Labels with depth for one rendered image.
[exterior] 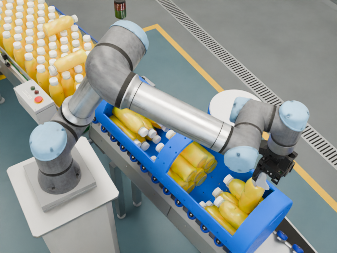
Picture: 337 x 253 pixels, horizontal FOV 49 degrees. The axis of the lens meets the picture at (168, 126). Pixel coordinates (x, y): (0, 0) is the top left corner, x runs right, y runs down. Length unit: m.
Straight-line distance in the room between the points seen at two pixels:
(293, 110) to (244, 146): 0.17
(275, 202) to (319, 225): 1.52
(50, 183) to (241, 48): 2.92
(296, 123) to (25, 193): 0.96
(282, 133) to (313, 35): 3.40
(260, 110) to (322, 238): 1.89
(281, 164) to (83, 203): 0.69
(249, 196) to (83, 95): 0.64
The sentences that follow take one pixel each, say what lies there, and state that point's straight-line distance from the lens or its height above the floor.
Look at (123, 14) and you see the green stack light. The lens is 2.11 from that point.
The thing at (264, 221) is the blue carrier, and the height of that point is 1.22.
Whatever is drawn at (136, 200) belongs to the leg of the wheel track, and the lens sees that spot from 2.55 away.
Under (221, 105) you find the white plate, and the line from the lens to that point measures 1.81.
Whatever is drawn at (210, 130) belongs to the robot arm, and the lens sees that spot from 0.87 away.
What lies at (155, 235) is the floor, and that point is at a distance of 2.54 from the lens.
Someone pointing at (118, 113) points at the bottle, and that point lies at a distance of 1.63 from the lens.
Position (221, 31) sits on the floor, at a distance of 4.10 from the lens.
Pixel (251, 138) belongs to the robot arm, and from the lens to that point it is 0.90.
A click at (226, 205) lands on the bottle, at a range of 1.38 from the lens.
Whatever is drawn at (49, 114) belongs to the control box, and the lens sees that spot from 1.80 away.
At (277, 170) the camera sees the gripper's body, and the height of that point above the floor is 1.45.
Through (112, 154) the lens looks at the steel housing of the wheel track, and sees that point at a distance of 1.82.
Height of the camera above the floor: 2.33
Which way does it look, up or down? 50 degrees down
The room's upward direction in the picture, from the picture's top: 3 degrees clockwise
